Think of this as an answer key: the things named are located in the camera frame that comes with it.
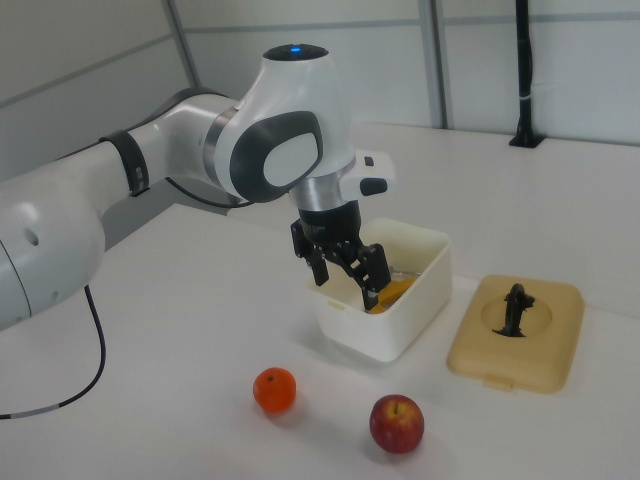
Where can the grey partition post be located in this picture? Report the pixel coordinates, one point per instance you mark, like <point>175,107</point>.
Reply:
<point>181,45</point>
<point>436,65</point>

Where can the cream plastic container box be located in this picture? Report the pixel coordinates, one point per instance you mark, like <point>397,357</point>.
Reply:
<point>400,330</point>

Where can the yellow toy banana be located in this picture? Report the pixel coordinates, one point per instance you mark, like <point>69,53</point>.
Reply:
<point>396,291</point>

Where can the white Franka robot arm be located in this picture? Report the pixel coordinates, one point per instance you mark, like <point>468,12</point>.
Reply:
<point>290,90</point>

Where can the tan plastic container lid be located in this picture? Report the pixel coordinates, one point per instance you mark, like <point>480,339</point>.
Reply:
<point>550,360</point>

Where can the orange toy fruit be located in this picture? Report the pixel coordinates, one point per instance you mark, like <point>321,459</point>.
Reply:
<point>274,391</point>

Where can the black pole with base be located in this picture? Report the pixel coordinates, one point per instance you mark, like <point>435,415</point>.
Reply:
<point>523,75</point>

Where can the red toy apple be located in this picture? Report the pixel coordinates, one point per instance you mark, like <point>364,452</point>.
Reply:
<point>396,425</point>

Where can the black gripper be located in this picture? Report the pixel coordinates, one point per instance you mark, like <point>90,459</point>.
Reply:
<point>330,225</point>

